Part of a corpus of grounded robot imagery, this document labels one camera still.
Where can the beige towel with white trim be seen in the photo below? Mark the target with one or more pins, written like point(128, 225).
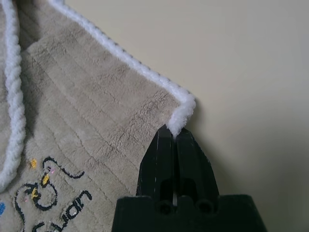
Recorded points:
point(84, 108)

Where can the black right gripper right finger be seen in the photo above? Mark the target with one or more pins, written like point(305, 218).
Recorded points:
point(193, 169)

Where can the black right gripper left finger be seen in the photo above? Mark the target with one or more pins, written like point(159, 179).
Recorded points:
point(157, 169)

